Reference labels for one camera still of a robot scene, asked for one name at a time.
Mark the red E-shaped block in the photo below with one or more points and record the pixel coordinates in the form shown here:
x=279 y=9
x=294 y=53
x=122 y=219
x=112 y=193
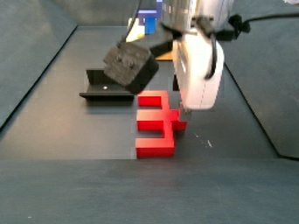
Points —
x=162 y=119

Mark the dark blue bar block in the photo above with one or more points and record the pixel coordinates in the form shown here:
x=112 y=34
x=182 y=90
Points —
x=150 y=21

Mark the black angle bracket stand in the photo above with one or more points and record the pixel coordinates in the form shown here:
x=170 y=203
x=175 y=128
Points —
x=103 y=88

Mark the yellow base board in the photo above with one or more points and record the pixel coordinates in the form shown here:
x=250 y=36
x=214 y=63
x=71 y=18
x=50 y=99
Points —
x=158 y=42

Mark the purple cross block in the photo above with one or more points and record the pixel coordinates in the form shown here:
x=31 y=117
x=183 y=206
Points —
x=151 y=13

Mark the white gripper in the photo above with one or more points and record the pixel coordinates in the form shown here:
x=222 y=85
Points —
x=198 y=56

